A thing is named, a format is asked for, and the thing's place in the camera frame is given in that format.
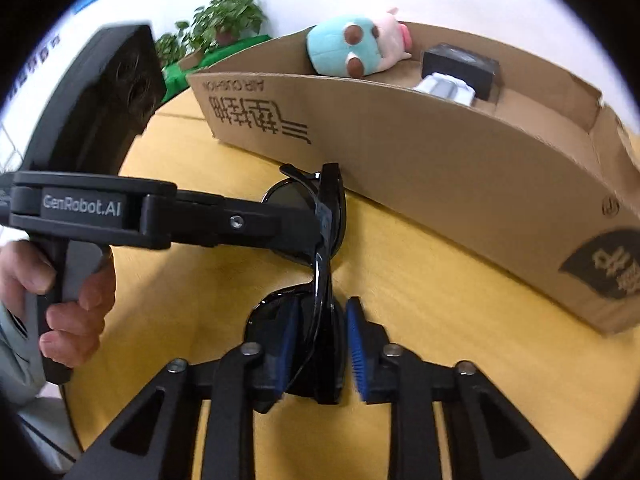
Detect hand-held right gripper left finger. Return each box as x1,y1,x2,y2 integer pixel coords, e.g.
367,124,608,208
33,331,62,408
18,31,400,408
62,300,301,480

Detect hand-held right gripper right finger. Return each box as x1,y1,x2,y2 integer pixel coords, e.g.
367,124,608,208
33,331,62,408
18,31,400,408
345,296,581,480

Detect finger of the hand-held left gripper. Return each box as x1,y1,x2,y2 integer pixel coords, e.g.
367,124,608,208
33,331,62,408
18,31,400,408
142,194,323,264

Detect black sunglasses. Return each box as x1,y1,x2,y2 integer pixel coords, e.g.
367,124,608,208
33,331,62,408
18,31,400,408
244,162,348,414

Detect brown cardboard box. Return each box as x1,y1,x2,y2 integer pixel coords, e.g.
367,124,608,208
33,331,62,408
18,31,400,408
187,21,640,337

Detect pink and teal plush pig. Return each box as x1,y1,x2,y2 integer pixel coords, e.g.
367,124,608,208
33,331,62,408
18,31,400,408
306,6,414,79

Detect white plastic item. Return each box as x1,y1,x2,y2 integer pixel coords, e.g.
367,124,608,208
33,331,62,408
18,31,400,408
414,74,479,107

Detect black product box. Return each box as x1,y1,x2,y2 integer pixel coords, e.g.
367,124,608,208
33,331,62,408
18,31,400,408
421,44,501,101

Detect person's left forearm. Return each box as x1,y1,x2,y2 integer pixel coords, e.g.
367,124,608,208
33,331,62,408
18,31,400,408
0,305,47,407

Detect yellow wooden desktop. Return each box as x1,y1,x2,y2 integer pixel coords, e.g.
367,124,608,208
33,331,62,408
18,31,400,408
65,87,640,480

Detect person's left hand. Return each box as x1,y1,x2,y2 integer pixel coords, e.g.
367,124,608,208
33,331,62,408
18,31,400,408
0,239,117,367

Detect green cloth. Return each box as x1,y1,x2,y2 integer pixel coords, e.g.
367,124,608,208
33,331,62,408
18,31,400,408
162,35,273,99

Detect small green plant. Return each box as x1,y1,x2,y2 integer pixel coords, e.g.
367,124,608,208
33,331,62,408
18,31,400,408
155,32,194,69

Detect potted green plant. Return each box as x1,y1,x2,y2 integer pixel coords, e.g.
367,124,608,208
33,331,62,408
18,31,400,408
190,0,269,50

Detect wall photo display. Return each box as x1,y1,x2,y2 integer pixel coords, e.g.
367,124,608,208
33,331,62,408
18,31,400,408
4,35,64,103

